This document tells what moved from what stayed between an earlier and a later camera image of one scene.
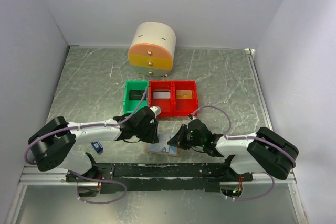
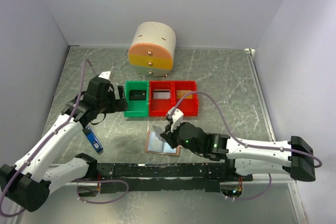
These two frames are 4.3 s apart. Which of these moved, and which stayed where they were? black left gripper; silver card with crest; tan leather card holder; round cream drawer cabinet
Moved: black left gripper
Stayed: silver card with crest; round cream drawer cabinet; tan leather card holder
